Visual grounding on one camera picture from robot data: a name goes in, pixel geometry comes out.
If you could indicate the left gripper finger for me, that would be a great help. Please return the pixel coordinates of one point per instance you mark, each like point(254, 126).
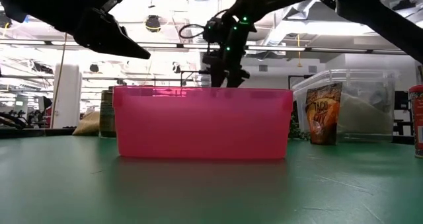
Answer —
point(105, 39)

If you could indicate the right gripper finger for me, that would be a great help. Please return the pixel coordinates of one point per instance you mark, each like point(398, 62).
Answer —
point(238, 82)
point(218, 80)

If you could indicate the orange taco mix pouch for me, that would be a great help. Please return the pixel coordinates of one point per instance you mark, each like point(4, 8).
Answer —
point(322, 118)

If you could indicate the red lidded spice tin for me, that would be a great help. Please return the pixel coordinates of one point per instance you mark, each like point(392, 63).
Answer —
point(417, 121)

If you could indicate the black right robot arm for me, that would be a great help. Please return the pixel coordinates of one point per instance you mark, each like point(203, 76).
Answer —
point(363, 9)

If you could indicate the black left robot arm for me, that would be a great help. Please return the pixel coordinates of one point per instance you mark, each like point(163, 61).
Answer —
point(20, 2)

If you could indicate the pink plastic bin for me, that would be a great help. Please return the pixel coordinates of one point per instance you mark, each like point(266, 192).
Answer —
point(201, 125)

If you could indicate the succulent plant in dark pot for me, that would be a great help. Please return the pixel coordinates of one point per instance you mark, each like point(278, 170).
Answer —
point(297, 129)

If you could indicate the yellow checked cloth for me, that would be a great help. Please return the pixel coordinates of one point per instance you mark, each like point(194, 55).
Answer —
point(87, 125)

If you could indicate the grey crumpled cloth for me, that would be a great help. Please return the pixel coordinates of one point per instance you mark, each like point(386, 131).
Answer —
point(363, 118)

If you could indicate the clear plastic storage container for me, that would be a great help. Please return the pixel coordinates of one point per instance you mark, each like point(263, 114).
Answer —
point(370, 85)

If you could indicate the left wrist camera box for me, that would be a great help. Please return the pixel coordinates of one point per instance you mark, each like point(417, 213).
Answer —
point(112, 2)

